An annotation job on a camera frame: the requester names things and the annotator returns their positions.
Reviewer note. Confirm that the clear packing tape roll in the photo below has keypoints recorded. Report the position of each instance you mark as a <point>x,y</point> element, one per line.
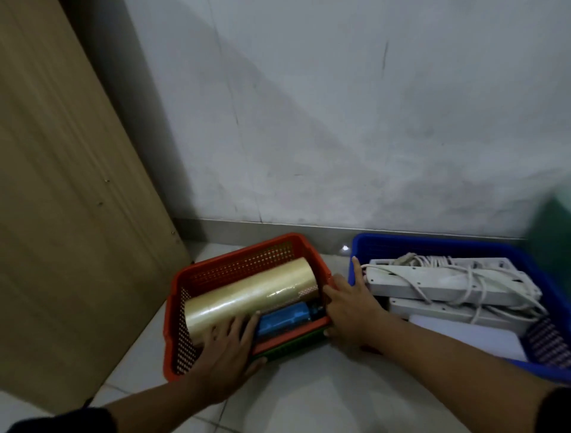
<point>250,294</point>

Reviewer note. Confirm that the black left sleeve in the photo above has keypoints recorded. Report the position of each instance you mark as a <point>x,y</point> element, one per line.
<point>67,421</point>

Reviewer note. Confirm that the person's right hand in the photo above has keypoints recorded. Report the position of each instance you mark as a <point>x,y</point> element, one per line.
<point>354,312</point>

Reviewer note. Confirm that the person's left thumb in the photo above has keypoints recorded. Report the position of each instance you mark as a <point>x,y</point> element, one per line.
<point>256,365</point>

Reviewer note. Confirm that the blurred green object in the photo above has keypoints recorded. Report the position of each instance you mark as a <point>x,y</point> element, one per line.
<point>553,241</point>

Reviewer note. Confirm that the white power strip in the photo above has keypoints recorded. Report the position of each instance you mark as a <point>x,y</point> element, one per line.
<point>446,310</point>
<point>441,283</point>

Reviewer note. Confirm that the blue plastic basket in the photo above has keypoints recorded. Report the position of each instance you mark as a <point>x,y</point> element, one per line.
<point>446,247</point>

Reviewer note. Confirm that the person's right thumb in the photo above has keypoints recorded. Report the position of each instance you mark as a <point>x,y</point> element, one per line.
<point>329,332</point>

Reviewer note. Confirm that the green plastic basket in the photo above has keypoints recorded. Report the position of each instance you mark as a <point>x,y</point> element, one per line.
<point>294,345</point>

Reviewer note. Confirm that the person's right middle finger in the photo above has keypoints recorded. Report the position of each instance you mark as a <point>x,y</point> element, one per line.
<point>341,282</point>

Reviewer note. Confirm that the person's left hand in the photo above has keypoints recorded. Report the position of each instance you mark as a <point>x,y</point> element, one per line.
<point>225,368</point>

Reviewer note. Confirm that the brown wooden board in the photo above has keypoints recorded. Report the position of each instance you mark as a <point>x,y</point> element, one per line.
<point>67,223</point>

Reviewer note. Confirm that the person's left forearm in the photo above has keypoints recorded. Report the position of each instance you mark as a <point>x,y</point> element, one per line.
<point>156,408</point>

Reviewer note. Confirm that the black right sleeve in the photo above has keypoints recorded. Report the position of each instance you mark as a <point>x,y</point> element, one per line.
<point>555,412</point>

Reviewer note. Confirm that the blue plastic tool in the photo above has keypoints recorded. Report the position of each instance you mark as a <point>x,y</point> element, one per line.
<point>283,317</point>

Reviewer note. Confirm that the person's right forearm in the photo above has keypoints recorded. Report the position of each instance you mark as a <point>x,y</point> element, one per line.
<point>455,379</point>

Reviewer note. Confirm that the white flat box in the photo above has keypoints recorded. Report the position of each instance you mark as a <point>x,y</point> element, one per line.
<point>473,339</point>

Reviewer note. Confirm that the black sleeve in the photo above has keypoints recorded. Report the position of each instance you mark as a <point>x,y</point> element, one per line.
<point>67,421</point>
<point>555,412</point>

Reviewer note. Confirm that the red plastic basket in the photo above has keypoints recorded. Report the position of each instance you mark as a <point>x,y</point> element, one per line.
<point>178,312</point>

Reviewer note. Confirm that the person's left middle finger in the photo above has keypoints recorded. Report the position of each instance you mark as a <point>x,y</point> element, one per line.
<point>235,330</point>

